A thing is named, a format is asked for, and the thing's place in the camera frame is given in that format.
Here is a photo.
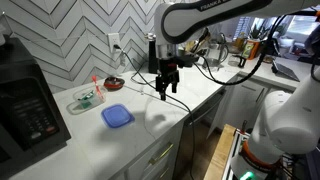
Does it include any orange box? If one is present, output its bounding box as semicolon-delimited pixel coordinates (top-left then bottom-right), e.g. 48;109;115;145
241;39;262;61

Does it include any red bowl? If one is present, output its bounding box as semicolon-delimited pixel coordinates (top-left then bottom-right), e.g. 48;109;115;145
103;76;126;92

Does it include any blue plastic lid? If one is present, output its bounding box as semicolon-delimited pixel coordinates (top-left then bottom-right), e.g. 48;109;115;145
100;103;136;129

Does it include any clear plastic lunchbox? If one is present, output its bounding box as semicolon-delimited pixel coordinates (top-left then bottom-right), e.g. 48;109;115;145
65;87;107;116

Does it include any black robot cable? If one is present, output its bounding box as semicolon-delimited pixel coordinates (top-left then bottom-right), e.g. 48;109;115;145
193;9;320;86

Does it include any black stand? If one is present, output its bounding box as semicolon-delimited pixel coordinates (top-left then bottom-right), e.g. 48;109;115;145
233;54;248;69

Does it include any black power cable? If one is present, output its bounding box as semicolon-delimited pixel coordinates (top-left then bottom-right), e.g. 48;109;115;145
114;44;197;180

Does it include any green potted plant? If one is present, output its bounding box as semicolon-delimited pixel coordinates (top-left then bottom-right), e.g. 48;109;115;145
249;23;268;42

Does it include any black pepper grinder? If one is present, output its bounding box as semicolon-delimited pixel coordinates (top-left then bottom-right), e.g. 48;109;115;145
145;32;160;75

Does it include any glass kettle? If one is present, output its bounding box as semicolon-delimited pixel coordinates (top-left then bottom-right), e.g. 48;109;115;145
203;33;231;68

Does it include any white wall outlet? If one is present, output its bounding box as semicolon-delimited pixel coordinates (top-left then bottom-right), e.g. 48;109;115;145
107;32;122;54

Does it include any black pan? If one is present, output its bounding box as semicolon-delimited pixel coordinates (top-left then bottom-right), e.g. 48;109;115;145
177;49;201;68

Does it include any black microwave oven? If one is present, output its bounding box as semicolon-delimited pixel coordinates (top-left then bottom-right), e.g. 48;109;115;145
0;36;72;180

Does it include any brass drawer handle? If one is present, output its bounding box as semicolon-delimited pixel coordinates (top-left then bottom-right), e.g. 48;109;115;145
157;166;171;180
148;142;175;166

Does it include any clear green plastic object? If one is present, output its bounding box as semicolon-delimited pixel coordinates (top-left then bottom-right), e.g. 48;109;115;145
80;93;95;109

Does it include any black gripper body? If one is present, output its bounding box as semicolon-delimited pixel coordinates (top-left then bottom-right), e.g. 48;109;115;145
155;57;181;89

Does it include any dark tablet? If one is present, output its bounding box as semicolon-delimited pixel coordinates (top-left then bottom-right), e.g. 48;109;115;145
271;60;301;83

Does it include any wooden cart top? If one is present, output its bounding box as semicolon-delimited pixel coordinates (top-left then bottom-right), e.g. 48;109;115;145
203;123;238;180

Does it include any red white stick utensil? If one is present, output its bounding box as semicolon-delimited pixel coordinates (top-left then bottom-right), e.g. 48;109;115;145
91;75;105;101

